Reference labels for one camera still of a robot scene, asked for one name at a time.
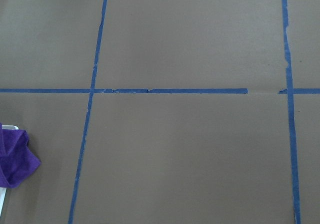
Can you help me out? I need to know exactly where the purple microfiber towel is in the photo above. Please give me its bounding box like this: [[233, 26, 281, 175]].
[[0, 125, 41, 188]]

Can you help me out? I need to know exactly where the white wooden towel rack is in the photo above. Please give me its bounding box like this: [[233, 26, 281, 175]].
[[0, 125, 19, 212]]

